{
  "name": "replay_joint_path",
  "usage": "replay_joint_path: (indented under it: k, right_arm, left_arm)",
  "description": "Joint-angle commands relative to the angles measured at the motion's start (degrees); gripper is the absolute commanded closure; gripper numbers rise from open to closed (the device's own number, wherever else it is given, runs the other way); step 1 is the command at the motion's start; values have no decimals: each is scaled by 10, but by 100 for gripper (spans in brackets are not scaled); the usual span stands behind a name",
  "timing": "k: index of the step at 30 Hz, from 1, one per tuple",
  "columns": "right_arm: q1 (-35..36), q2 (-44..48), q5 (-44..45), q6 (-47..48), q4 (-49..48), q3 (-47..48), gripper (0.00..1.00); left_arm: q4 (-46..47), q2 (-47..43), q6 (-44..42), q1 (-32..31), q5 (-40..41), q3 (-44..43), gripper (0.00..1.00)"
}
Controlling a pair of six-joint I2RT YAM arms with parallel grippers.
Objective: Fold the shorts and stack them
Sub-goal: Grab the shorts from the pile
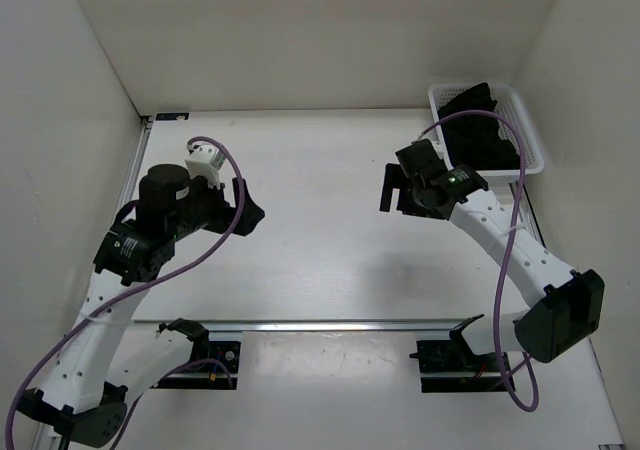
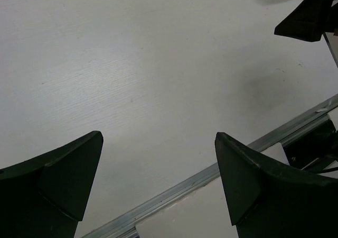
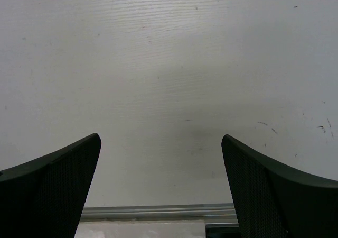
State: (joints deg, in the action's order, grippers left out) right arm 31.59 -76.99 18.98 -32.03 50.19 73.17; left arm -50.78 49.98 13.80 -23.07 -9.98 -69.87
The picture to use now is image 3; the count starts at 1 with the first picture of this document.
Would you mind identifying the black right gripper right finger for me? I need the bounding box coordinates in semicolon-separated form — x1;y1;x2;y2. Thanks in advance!
221;135;337;237

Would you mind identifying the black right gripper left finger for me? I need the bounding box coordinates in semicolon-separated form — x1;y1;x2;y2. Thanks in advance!
1;133;101;237

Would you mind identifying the aluminium table edge rail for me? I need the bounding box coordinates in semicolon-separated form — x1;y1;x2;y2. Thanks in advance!
81;203;239;228

